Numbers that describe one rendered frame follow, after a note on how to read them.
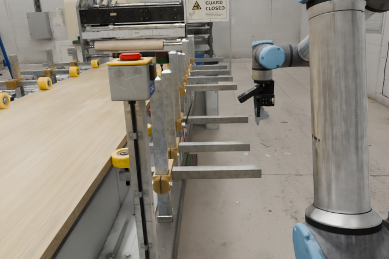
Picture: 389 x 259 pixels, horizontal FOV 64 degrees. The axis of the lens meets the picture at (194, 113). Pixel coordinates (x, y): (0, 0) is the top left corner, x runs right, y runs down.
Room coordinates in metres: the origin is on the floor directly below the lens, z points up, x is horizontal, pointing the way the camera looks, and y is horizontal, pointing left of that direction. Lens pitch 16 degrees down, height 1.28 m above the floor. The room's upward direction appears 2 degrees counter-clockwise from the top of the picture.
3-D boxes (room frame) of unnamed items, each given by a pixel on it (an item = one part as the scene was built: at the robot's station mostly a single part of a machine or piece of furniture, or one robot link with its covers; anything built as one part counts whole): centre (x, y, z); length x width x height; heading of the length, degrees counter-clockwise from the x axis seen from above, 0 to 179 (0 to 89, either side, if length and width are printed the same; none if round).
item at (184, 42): (2.08, 0.05, 0.93); 0.03 x 0.03 x 0.48; 88
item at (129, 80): (0.57, 0.11, 1.18); 0.07 x 0.07 x 0.08; 88
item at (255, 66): (1.35, -0.30, 1.14); 0.10 x 0.09 x 0.12; 1
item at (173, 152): (1.11, 0.09, 0.82); 0.13 x 0.06 x 0.05; 178
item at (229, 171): (0.87, 0.02, 0.83); 0.43 x 0.03 x 0.04; 88
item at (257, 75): (1.36, -0.30, 1.05); 0.10 x 0.09 x 0.05; 178
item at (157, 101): (0.83, 0.10, 0.91); 0.03 x 0.03 x 0.48; 88
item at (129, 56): (0.57, 0.11, 1.22); 0.04 x 0.04 x 0.02
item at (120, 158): (0.88, 0.22, 0.85); 0.08 x 0.08 x 0.11
